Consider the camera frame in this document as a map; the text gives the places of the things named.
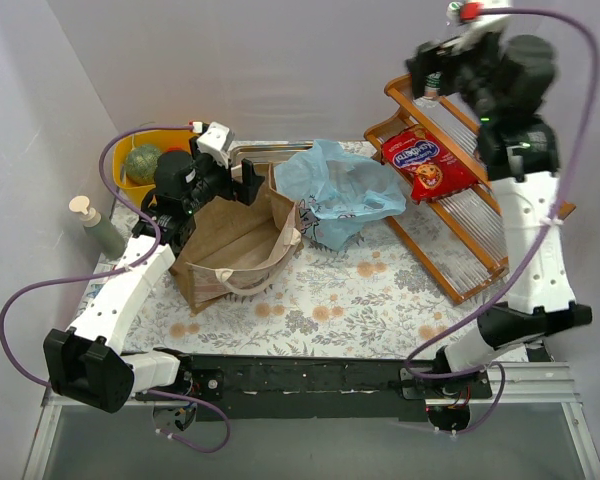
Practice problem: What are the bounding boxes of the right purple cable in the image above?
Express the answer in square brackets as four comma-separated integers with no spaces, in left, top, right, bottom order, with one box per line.
[403,5,600,435]

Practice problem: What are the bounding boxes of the light blue plastic bag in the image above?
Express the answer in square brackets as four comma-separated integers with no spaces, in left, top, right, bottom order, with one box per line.
[273,140,406,251]

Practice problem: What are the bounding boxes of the clear plastic water bottle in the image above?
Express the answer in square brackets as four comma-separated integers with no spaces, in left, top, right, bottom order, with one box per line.
[407,1,465,107]

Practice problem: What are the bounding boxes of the green pump bottle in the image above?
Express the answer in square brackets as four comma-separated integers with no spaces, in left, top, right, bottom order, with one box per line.
[69,195,126,260]

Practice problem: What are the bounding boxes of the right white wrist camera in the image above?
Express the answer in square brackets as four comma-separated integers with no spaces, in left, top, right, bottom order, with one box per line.
[445,0,512,53]

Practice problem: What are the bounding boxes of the aluminium frame rail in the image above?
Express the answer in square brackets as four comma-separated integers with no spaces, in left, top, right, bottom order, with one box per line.
[42,363,581,407]

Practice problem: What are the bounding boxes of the green melon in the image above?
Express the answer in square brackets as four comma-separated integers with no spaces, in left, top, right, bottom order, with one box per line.
[124,144,162,185]

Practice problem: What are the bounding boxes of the floral table mat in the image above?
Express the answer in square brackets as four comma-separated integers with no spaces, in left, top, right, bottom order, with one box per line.
[124,221,503,359]

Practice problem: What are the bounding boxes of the orange wooden rack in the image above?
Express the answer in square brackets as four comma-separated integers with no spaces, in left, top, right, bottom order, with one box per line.
[363,71,577,305]

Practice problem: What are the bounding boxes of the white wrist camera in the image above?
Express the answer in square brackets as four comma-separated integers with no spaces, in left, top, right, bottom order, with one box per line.
[190,121,235,169]
[445,0,512,53]

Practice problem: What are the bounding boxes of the silver metal tray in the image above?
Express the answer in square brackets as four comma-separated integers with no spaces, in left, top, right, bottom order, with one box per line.
[229,141,313,172]

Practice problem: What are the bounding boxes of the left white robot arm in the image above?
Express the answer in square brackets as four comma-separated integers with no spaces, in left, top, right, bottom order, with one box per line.
[43,123,264,413]

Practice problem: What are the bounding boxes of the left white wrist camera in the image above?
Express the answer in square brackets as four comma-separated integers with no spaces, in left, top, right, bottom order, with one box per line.
[190,121,235,169]

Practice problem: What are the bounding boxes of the red snack packet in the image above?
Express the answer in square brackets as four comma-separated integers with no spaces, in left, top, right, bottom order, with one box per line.
[382,125,478,204]

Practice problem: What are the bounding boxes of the yellow plastic basket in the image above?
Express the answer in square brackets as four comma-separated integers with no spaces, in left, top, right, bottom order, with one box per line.
[111,130,197,206]

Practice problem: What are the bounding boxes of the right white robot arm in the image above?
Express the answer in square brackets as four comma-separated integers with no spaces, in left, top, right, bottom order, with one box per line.
[406,33,592,398]

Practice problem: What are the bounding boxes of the brown burlap tote bag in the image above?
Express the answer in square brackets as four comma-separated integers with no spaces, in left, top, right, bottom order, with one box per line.
[170,164,302,313]

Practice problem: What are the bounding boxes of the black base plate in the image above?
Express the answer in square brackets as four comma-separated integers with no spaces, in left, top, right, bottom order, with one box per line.
[166,354,492,421]

